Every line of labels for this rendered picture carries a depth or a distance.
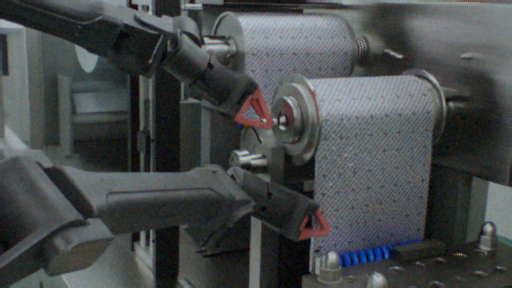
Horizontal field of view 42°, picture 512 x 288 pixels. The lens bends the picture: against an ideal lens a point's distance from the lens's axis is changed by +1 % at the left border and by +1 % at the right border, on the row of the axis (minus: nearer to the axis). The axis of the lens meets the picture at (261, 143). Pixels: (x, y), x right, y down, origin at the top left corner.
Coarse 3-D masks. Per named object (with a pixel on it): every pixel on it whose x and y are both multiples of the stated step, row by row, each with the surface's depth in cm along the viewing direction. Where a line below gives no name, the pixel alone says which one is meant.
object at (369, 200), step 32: (320, 160) 103; (352, 160) 107; (384, 160) 110; (416, 160) 113; (320, 192) 105; (352, 192) 108; (384, 192) 111; (416, 192) 115; (352, 224) 109; (384, 224) 113; (416, 224) 117; (320, 256) 107
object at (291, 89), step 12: (288, 84) 107; (276, 96) 110; (288, 96) 108; (300, 96) 104; (432, 96) 115; (312, 108) 102; (312, 120) 102; (312, 132) 103; (288, 144) 108; (300, 144) 105
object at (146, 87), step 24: (144, 0) 126; (168, 0) 121; (168, 72) 124; (144, 96) 133; (168, 96) 125; (144, 120) 134; (168, 120) 126; (144, 144) 131; (168, 144) 127; (144, 168) 137; (168, 168) 128; (144, 240) 140; (168, 240) 131; (168, 264) 132
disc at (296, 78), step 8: (288, 80) 108; (296, 80) 106; (304, 80) 104; (280, 88) 110; (304, 88) 104; (312, 88) 102; (312, 96) 102; (272, 104) 113; (312, 104) 102; (320, 112) 101; (320, 120) 101; (272, 128) 113; (320, 128) 101; (312, 136) 103; (320, 136) 102; (312, 144) 103; (304, 152) 105; (312, 152) 103; (288, 160) 110; (296, 160) 107; (304, 160) 105
